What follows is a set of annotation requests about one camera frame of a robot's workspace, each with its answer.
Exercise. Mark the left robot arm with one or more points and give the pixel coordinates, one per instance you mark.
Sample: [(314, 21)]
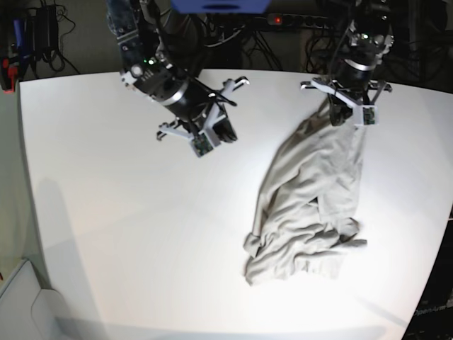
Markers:
[(366, 38)]

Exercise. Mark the red black clamp tool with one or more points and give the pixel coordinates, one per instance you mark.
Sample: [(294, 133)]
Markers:
[(9, 75)]

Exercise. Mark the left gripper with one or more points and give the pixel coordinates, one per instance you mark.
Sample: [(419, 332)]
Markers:
[(342, 100)]

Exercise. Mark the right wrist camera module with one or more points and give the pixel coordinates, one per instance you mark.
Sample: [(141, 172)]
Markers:
[(201, 145)]

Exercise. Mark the beige t-shirt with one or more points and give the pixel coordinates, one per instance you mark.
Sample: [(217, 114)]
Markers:
[(304, 219)]

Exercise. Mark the blue overhead box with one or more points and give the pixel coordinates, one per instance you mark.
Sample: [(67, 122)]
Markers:
[(220, 6)]

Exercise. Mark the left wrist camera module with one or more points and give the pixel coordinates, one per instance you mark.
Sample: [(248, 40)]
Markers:
[(365, 115)]

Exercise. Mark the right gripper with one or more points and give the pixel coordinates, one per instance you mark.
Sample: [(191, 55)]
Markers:
[(198, 109)]

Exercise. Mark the black power strip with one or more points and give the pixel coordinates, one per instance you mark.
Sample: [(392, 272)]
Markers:
[(295, 21)]

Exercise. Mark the white plastic bin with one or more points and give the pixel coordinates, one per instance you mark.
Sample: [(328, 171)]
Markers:
[(29, 311)]

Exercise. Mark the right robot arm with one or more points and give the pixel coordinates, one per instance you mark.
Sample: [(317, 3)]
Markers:
[(163, 61)]

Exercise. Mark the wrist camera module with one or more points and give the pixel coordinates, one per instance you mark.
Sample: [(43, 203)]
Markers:
[(365, 115), (201, 145)]

